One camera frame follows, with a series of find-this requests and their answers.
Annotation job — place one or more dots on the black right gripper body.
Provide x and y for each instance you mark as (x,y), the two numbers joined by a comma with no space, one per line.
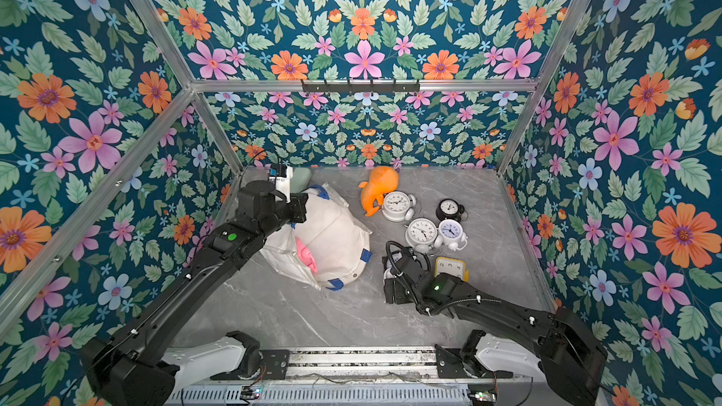
(392,286)

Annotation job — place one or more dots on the silver twin-bell alarm clock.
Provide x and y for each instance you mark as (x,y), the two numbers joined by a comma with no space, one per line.
(399,207)

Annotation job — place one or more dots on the black yellow square clock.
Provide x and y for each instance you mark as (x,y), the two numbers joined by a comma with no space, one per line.
(453,267)

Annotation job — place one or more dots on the pink alarm clock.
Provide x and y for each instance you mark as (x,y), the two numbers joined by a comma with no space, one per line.
(306,256)

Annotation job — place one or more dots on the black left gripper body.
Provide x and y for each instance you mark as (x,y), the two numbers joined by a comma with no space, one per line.
(282,214)

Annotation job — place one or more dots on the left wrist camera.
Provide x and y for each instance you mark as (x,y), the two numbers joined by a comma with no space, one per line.
(280,176)

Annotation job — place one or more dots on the white twin-bell alarm clock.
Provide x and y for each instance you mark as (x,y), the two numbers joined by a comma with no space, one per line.
(452,235)

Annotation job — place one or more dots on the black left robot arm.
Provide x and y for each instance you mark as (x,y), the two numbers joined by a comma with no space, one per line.
(136,366)

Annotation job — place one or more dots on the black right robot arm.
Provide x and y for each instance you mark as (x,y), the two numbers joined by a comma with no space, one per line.
(555,347)

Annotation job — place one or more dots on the small black alarm clock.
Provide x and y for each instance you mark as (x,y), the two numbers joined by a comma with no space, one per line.
(450,209)

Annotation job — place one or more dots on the white canvas tote bag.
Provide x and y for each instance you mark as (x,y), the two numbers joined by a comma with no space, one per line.
(339,242)

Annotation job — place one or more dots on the orange plush whale toy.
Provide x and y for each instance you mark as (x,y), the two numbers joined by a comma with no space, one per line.
(382,181)

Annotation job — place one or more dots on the mint green glasses case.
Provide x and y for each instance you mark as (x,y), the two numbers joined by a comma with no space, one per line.
(301,178)

